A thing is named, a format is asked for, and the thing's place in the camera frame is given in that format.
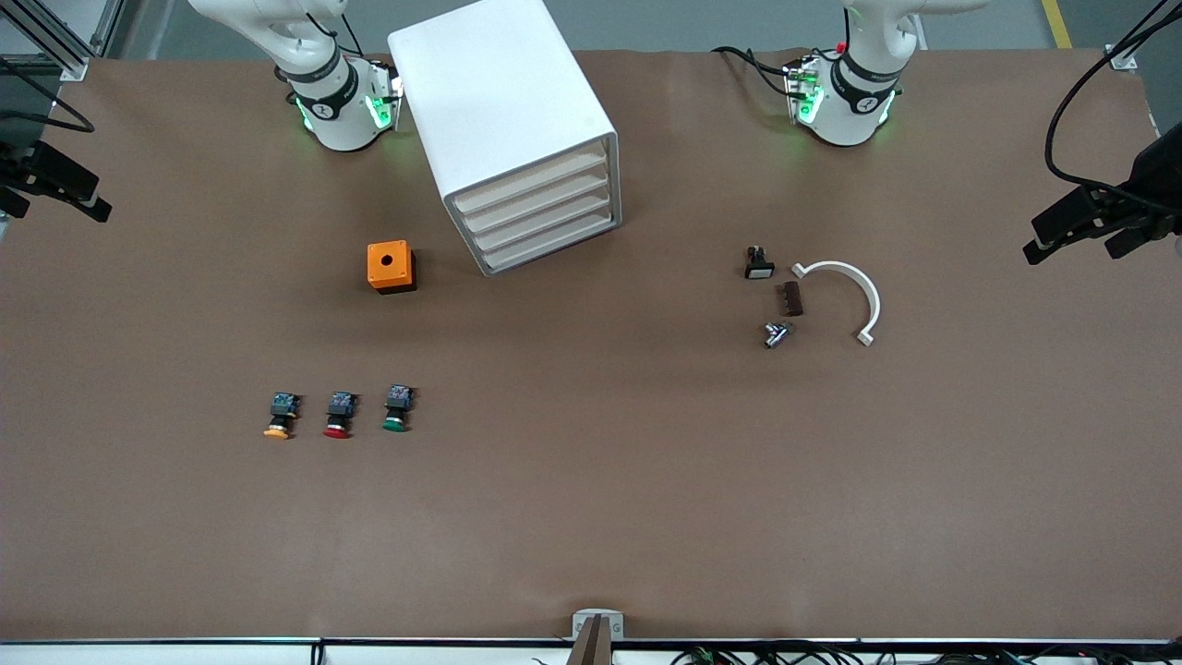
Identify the yellow mushroom push button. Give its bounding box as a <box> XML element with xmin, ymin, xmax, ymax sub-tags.
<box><xmin>263</xmin><ymin>392</ymin><xmax>301</xmax><ymax>441</ymax></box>

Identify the white plastic drawer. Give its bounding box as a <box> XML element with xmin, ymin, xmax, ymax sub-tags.
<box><xmin>450</xmin><ymin>139</ymin><xmax>617</xmax><ymax>217</ymax></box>
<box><xmin>456</xmin><ymin>159</ymin><xmax>619</xmax><ymax>237</ymax></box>

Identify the red mushroom push button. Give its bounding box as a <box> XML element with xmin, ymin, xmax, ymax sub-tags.
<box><xmin>323</xmin><ymin>391</ymin><xmax>359</xmax><ymax>441</ymax></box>

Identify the green mushroom push button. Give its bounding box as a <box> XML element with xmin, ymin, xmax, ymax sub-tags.
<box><xmin>381</xmin><ymin>383</ymin><xmax>415</xmax><ymax>433</ymax></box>

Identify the white drawer cabinet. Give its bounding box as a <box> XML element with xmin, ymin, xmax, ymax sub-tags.
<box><xmin>388</xmin><ymin>0</ymin><xmax>622</xmax><ymax>278</ymax></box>

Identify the white curved plastic clamp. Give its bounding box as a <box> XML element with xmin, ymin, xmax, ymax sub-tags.
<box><xmin>791</xmin><ymin>261</ymin><xmax>881</xmax><ymax>347</ymax></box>

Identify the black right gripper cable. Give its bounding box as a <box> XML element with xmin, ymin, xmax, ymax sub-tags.
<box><xmin>0</xmin><ymin>55</ymin><xmax>96</xmax><ymax>135</ymax></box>

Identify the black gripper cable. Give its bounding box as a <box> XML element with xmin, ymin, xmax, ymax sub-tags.
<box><xmin>0</xmin><ymin>55</ymin><xmax>96</xmax><ymax>135</ymax></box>
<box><xmin>1043</xmin><ymin>0</ymin><xmax>1182</xmax><ymax>218</ymax></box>

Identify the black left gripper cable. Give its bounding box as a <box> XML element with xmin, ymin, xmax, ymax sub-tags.
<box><xmin>1043</xmin><ymin>0</ymin><xmax>1182</xmax><ymax>218</ymax></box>

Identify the aluminium frame post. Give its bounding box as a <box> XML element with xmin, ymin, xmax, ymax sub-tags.
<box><xmin>1108</xmin><ymin>0</ymin><xmax>1182</xmax><ymax>72</ymax></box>
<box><xmin>0</xmin><ymin>0</ymin><xmax>126</xmax><ymax>82</ymax></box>

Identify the orange button enclosure box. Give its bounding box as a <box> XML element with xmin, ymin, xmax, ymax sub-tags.
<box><xmin>367</xmin><ymin>240</ymin><xmax>417</xmax><ymax>296</ymax></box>

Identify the black arm base cable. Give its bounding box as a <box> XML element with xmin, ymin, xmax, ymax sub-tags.
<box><xmin>711</xmin><ymin>44</ymin><xmax>800</xmax><ymax>98</ymax></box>

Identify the metal bracket with post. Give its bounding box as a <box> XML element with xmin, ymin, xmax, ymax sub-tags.
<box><xmin>568</xmin><ymin>608</ymin><xmax>625</xmax><ymax>665</ymax></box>

